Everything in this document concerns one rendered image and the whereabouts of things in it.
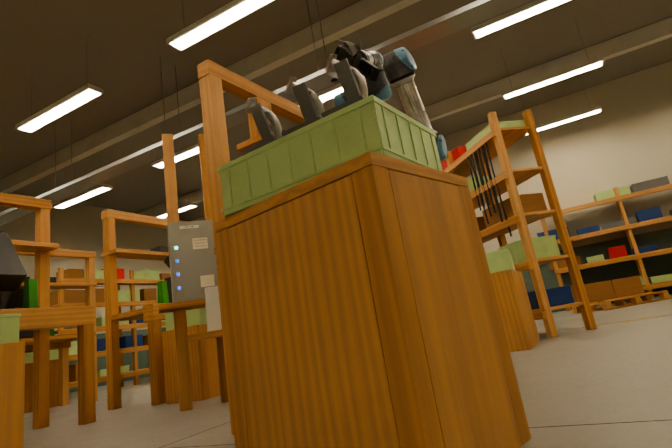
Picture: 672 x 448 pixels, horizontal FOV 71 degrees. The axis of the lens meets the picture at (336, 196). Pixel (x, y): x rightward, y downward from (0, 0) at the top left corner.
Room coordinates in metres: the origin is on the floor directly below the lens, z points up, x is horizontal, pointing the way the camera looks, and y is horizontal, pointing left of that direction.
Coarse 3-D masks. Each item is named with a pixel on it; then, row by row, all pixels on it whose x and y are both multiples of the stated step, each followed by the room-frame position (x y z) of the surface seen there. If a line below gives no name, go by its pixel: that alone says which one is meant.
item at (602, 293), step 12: (636, 276) 8.32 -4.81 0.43; (588, 288) 8.09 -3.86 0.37; (600, 288) 8.14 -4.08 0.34; (612, 288) 8.20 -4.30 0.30; (624, 288) 8.25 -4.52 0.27; (636, 288) 8.30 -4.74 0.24; (576, 300) 8.31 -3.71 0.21; (600, 300) 8.13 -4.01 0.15; (612, 300) 7.69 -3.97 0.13; (636, 300) 7.79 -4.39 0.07; (648, 300) 8.27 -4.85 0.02; (660, 300) 7.90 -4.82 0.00; (576, 312) 8.35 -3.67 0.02
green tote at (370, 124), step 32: (320, 128) 1.24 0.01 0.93; (352, 128) 1.18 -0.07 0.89; (384, 128) 1.17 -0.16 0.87; (416, 128) 1.36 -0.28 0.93; (256, 160) 1.38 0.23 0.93; (288, 160) 1.31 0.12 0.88; (320, 160) 1.25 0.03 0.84; (416, 160) 1.30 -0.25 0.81; (224, 192) 1.47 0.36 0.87; (256, 192) 1.39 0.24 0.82
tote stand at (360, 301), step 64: (320, 192) 1.22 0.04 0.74; (384, 192) 1.12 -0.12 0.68; (448, 192) 1.38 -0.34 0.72; (256, 256) 1.41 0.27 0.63; (320, 256) 1.24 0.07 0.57; (384, 256) 1.11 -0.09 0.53; (448, 256) 1.31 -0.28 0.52; (256, 320) 1.43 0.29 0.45; (320, 320) 1.26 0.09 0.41; (384, 320) 1.13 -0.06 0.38; (448, 320) 1.25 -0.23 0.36; (256, 384) 1.45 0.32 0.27; (320, 384) 1.28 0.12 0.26; (384, 384) 1.15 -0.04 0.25; (448, 384) 1.20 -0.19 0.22; (512, 384) 1.47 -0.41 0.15
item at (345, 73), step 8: (336, 64) 1.25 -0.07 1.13; (344, 64) 1.24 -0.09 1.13; (336, 72) 1.26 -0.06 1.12; (344, 72) 1.26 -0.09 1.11; (352, 72) 1.26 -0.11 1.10; (344, 80) 1.27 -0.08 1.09; (352, 80) 1.26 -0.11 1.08; (344, 88) 1.28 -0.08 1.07; (352, 88) 1.27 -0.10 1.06; (352, 96) 1.28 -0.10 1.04; (360, 96) 1.27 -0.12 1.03; (344, 104) 1.30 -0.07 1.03; (328, 112) 1.34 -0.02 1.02
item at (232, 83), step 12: (204, 72) 2.32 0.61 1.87; (216, 72) 2.36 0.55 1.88; (228, 72) 2.44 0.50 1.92; (228, 84) 2.46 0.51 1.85; (240, 84) 2.52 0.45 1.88; (252, 84) 2.62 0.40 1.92; (240, 96) 2.62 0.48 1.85; (252, 96) 2.65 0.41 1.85; (264, 96) 2.71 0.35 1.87; (276, 96) 2.83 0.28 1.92; (276, 108) 2.86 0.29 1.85; (288, 108) 2.93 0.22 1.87; (300, 120) 3.10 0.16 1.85
